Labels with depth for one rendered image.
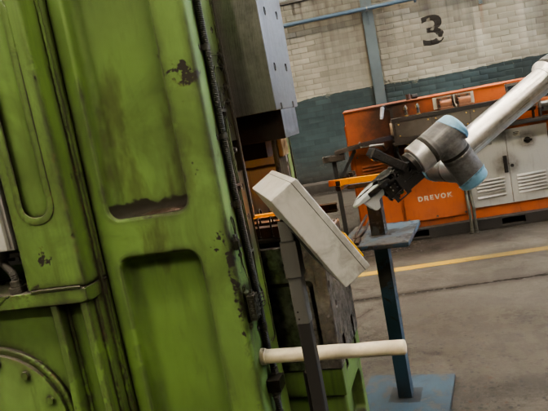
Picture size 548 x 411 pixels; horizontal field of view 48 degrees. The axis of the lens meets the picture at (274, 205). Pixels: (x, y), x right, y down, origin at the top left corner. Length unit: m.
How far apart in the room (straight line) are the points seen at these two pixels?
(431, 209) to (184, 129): 4.16
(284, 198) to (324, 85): 8.31
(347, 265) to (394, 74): 8.31
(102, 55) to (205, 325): 0.89
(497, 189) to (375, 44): 4.45
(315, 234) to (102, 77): 0.90
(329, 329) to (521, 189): 3.95
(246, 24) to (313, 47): 7.72
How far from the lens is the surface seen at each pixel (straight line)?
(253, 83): 2.02
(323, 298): 2.10
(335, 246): 1.47
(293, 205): 1.43
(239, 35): 2.04
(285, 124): 2.07
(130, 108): 1.96
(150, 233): 1.92
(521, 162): 5.84
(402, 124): 5.51
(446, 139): 1.79
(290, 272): 1.62
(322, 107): 9.70
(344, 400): 2.25
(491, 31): 9.92
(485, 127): 2.04
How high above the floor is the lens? 1.35
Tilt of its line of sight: 8 degrees down
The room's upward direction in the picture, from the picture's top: 11 degrees counter-clockwise
